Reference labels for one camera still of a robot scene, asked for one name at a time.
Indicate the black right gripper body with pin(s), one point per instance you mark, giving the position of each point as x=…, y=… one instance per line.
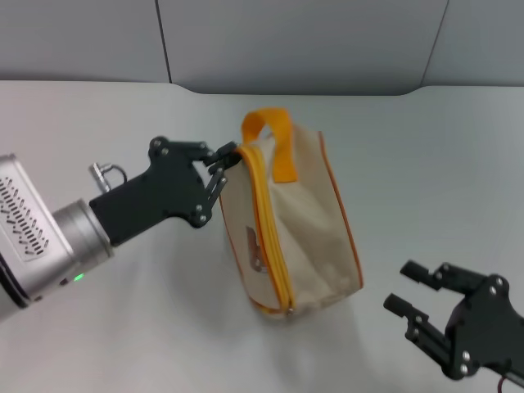
x=483, y=327

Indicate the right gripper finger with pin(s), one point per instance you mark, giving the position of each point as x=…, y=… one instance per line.
x=405, y=308
x=421, y=274

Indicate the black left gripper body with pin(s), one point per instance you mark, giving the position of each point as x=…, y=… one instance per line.
x=163, y=192

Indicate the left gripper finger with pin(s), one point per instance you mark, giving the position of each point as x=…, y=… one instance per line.
x=224, y=153
x=223, y=170

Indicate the beige food bag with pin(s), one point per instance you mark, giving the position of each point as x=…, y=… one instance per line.
x=307, y=229

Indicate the silver zipper pull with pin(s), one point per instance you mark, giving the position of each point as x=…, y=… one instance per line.
x=290, y=311

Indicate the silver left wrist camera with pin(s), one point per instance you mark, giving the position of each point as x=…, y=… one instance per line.
x=24, y=213

